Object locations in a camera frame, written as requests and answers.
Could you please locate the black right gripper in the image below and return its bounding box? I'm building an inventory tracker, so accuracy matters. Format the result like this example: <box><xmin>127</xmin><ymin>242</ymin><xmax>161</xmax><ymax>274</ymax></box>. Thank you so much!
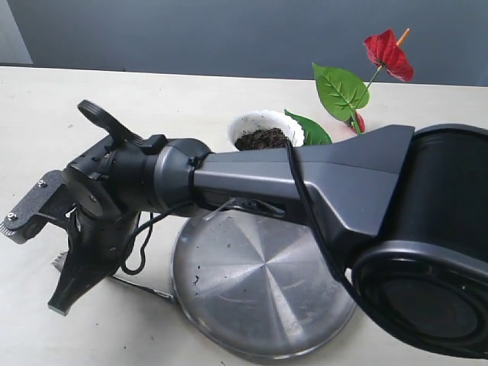
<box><xmin>47</xmin><ymin>136</ymin><xmax>140</xmax><ymax>316</ymax></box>

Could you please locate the stainless steel spork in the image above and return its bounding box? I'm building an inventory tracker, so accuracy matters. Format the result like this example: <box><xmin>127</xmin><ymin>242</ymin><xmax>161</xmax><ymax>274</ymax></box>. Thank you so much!
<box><xmin>108</xmin><ymin>275</ymin><xmax>176</xmax><ymax>303</ymax></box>

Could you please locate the red anthurium artificial flower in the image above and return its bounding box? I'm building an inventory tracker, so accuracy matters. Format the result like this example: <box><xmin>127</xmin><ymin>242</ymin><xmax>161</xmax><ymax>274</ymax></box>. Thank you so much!
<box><xmin>284</xmin><ymin>27</ymin><xmax>415</xmax><ymax>146</ymax></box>

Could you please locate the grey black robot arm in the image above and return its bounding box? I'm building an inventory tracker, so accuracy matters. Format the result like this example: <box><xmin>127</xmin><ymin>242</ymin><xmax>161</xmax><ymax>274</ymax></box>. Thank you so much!
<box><xmin>49</xmin><ymin>124</ymin><xmax>487</xmax><ymax>359</ymax></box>

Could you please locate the dark soil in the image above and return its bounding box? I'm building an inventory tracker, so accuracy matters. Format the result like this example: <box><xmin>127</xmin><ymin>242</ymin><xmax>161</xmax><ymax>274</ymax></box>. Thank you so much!
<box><xmin>235</xmin><ymin>128</ymin><xmax>289</xmax><ymax>151</ymax></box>

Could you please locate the white scalloped plastic pot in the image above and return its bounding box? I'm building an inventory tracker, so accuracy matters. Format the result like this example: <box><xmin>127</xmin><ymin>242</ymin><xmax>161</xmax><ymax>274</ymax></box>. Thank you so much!
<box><xmin>227</xmin><ymin>110</ymin><xmax>305</xmax><ymax>149</ymax></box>

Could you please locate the round stainless steel plate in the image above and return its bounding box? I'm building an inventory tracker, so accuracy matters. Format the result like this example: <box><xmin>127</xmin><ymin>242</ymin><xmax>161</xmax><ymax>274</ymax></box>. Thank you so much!
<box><xmin>172</xmin><ymin>210</ymin><xmax>356</xmax><ymax>361</ymax></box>

